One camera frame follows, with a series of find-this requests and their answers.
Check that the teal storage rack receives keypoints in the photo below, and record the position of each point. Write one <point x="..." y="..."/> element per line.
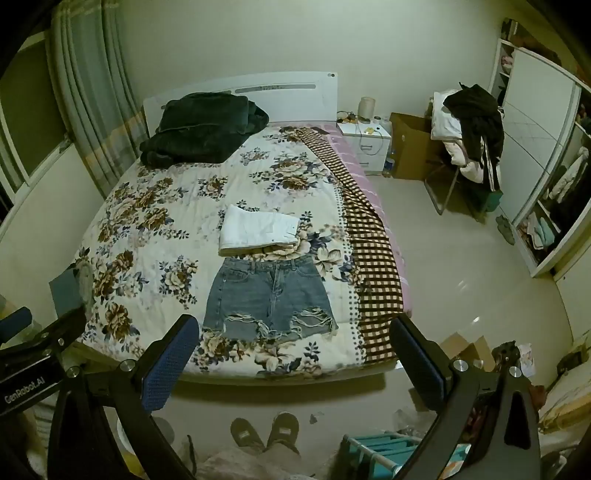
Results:
<point x="383" y="452"/>

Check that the white nightstand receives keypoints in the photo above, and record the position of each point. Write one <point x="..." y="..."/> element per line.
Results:
<point x="369" y="147"/>

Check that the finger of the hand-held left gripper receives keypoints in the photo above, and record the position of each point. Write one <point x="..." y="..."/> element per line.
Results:
<point x="60" y="334"/>
<point x="14" y="321"/>

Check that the floral quilt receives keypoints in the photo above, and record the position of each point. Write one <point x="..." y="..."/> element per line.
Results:
<point x="152" y="240"/>

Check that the window frame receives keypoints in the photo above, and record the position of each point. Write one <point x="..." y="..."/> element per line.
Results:
<point x="27" y="138"/>

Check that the green bin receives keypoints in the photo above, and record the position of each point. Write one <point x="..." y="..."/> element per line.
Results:
<point x="494" y="201"/>

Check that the striped curtain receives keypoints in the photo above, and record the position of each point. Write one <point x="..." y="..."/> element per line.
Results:
<point x="87" y="92"/>

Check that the pink bed sheet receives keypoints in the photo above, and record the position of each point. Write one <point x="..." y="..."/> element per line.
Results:
<point x="364" y="180"/>

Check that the large cardboard box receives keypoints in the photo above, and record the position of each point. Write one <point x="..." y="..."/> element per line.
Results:
<point x="411" y="147"/>

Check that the person's trouser legs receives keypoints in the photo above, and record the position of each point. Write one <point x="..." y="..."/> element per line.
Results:
<point x="258" y="466"/>

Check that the person's left slipper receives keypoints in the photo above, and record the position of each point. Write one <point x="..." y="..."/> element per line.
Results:
<point x="247" y="436"/>

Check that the flat cardboard box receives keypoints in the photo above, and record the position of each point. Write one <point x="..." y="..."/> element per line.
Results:
<point x="466" y="350"/>

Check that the ripped denim shorts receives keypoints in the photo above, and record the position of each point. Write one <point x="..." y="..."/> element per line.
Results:
<point x="270" y="295"/>

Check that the plastic water bottle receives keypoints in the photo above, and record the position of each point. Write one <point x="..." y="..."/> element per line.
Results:
<point x="389" y="166"/>

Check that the beige cylinder lamp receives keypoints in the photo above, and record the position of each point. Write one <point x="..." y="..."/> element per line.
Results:
<point x="367" y="110"/>

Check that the grey slippers pair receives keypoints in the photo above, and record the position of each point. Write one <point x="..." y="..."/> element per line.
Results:
<point x="505" y="229"/>

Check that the folding chair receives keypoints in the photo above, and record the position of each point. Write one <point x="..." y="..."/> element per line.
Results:
<point x="445" y="189"/>

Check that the folded white pants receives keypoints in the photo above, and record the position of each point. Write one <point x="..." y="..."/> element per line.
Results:
<point x="256" y="228"/>

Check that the brown checkered blanket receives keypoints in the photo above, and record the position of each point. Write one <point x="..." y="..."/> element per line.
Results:
<point x="369" y="249"/>

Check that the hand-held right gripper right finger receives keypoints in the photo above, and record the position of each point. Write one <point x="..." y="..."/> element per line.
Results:
<point x="421" y="364"/>

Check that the person's slipper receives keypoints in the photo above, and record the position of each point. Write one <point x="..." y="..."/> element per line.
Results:
<point x="247" y="436"/>
<point x="285" y="430"/>

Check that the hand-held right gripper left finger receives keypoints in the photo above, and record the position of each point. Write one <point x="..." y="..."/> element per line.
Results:
<point x="171" y="364"/>

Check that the pile of white clothes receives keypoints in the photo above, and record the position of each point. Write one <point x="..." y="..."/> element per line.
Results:
<point x="445" y="122"/>

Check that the person's right slipper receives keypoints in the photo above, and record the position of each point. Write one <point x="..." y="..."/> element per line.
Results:
<point x="285" y="430"/>

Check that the white bed headboard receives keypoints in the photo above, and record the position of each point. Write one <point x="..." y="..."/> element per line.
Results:
<point x="295" y="94"/>

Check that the dark green blanket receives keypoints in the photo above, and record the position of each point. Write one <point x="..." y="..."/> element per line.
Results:
<point x="203" y="127"/>

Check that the black jacket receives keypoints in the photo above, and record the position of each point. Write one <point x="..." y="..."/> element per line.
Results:
<point x="480" y="120"/>

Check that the white wardrobe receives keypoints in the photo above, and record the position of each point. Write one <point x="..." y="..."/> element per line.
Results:
<point x="540" y="138"/>

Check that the grey-blue box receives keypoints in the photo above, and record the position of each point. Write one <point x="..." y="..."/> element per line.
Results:
<point x="67" y="288"/>

